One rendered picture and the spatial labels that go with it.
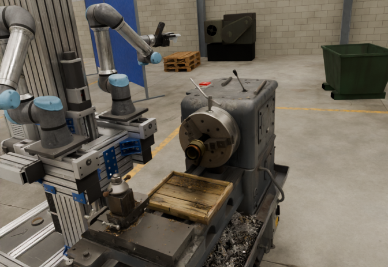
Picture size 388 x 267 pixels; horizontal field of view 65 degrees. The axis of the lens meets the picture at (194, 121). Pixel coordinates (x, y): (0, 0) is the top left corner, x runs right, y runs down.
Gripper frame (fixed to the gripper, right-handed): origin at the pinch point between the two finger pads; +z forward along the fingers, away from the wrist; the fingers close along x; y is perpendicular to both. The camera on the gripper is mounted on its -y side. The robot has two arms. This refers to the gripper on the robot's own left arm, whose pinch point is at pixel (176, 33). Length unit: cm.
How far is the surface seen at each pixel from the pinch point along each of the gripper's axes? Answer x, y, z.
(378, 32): -193, 120, 945
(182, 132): 66, 38, -46
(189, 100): 53, 27, -31
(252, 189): 95, 73, -18
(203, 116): 77, 26, -41
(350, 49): -86, 95, 511
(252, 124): 90, 33, -18
